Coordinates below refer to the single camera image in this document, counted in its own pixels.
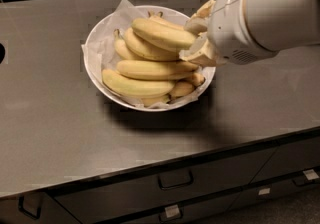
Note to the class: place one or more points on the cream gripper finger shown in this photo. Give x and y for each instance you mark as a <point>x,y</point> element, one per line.
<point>198,22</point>
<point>202,52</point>

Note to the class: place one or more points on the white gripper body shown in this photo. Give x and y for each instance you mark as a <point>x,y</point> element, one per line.
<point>231,29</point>

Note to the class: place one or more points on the yellow banana with brown stem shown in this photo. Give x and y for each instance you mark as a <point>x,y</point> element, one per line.
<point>163,36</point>

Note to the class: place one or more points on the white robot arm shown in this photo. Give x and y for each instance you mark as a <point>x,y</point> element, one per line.
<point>283,24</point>

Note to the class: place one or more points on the small banana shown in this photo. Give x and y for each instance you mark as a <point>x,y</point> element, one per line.
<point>181,89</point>
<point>197,79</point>

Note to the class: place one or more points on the rear long yellow banana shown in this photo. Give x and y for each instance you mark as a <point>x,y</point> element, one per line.
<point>158,17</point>

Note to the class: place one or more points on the long yellow banana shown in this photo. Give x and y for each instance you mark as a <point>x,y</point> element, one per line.
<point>150,70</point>
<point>158,17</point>

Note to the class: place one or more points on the small right front banana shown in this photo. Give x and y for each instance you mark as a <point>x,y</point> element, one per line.
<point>181,89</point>

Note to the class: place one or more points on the top centre yellow banana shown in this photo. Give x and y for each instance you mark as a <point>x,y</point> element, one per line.
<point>145,49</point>

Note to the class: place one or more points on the white bowl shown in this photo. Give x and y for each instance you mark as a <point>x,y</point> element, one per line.
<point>96,31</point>

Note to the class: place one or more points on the middle long yellow banana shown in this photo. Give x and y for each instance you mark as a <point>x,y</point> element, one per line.
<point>150,70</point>

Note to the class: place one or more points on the front bottom yellow banana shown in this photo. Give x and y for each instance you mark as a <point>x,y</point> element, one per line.
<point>135,88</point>

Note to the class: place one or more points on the bottom edge banana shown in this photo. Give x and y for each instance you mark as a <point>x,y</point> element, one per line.
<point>157,101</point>

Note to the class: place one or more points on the left back banana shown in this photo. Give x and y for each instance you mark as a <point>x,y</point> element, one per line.
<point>121,48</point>

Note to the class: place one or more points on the white paper liner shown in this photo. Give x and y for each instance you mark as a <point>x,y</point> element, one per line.
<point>101,38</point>

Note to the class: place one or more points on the right upper drawer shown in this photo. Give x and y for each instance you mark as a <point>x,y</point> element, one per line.
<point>290,158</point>

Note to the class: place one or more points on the drawer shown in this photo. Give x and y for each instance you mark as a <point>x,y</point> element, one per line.
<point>52,212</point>
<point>219,177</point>
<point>290,158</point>

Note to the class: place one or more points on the white label on drawer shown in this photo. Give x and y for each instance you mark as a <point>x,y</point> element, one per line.
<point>264,191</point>

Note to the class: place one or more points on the upper middle drawer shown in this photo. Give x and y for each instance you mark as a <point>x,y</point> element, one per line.
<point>219,177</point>

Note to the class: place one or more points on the left drawer front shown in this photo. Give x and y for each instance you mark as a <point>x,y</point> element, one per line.
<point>52,212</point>

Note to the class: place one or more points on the black drawer handle middle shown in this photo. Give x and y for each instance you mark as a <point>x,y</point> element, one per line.
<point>175,179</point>

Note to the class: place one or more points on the black drawer handle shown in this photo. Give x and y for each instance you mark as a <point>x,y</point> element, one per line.
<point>175,179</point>
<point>30,206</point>

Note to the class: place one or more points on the lower drawer handle with label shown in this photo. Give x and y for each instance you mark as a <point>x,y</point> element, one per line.
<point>170,213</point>

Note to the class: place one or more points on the drawer handle with label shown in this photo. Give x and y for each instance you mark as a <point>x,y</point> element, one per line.
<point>308,177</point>
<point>170,213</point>

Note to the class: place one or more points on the right drawer handle with label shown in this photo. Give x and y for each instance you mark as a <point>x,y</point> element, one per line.
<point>308,177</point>

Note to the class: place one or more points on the black drawer handle left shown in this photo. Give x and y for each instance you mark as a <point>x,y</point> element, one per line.
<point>30,206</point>

